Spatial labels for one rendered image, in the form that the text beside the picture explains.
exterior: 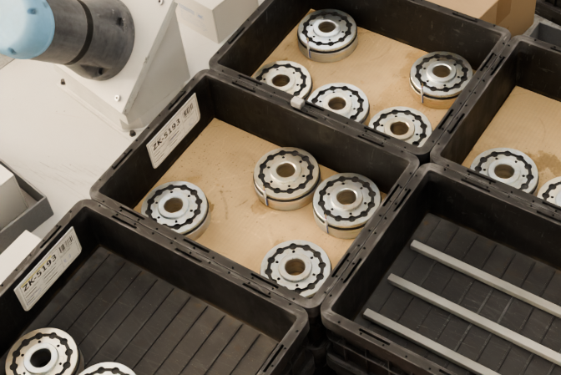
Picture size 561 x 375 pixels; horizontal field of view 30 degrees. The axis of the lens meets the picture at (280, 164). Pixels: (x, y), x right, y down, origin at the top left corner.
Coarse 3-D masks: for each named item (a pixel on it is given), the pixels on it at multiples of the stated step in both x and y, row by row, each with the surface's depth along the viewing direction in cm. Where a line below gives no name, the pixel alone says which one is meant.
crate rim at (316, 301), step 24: (216, 72) 166; (264, 96) 162; (312, 120) 158; (384, 144) 154; (120, 168) 156; (408, 168) 150; (96, 192) 153; (144, 216) 149; (192, 240) 146; (360, 240) 143; (336, 264) 141; (312, 312) 138
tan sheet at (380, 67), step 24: (288, 48) 183; (360, 48) 181; (384, 48) 180; (408, 48) 180; (312, 72) 179; (336, 72) 178; (360, 72) 177; (384, 72) 177; (408, 72) 176; (384, 96) 173; (408, 96) 173; (432, 120) 169
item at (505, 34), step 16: (272, 0) 176; (400, 0) 174; (416, 0) 173; (256, 16) 174; (448, 16) 170; (464, 16) 169; (240, 32) 172; (496, 32) 167; (224, 48) 170; (496, 48) 164; (240, 80) 165; (256, 80) 164; (480, 80) 160; (288, 96) 162; (464, 96) 158; (320, 112) 159; (448, 112) 157; (352, 128) 156; (368, 128) 156; (400, 144) 153; (432, 144) 153
